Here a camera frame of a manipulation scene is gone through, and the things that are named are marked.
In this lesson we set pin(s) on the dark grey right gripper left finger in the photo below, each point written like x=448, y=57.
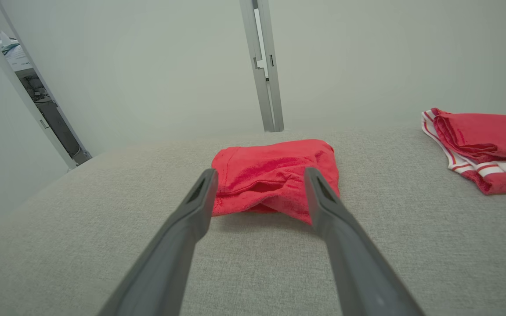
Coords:
x=178, y=237

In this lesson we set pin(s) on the grey aluminium frame post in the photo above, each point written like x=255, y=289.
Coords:
x=28, y=94
x=275, y=101

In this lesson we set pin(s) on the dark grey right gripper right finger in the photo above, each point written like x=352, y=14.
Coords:
x=349, y=254

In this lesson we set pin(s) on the red jersey with white sleeves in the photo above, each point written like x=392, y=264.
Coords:
x=490, y=131

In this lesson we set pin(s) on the red garment with white trim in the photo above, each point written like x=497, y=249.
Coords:
x=270, y=166

